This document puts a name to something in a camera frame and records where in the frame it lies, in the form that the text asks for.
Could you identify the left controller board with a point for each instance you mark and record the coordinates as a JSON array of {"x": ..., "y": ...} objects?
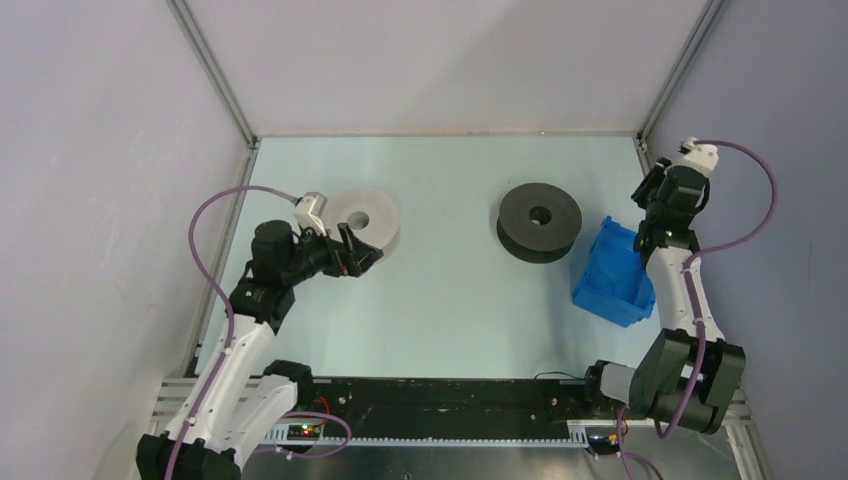
[{"x": 303, "y": 433}]

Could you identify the right controller board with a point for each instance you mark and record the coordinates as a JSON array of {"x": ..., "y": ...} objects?
[{"x": 603, "y": 446}]

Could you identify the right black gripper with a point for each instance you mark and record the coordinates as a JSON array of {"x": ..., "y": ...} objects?
[{"x": 656, "y": 176}]

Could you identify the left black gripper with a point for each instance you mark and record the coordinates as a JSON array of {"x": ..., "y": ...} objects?
[{"x": 351, "y": 262}]

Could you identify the blue plastic bin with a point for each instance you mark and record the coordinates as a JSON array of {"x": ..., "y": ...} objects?
[{"x": 614, "y": 285}]

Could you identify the white cable spool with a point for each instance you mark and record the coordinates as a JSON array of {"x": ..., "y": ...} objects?
[{"x": 373, "y": 216}]

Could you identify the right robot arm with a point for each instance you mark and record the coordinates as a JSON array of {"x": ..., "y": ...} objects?
[{"x": 690, "y": 373}]

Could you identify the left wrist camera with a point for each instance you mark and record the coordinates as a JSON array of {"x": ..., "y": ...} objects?
[{"x": 308, "y": 211}]

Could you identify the black cable spool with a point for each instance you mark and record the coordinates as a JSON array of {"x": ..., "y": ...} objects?
[{"x": 538, "y": 223}]

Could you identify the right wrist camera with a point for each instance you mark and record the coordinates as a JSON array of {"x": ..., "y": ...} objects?
[{"x": 703, "y": 158}]

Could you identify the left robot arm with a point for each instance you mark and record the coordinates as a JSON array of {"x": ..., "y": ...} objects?
[{"x": 215, "y": 432}]

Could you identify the controller board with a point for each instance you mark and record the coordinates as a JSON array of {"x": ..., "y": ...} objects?
[
  {"x": 603, "y": 446},
  {"x": 303, "y": 433}
]

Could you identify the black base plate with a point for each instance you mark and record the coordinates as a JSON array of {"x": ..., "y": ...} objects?
[{"x": 474, "y": 410}]

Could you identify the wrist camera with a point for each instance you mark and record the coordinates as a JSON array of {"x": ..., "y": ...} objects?
[
  {"x": 308, "y": 211},
  {"x": 703, "y": 158}
]

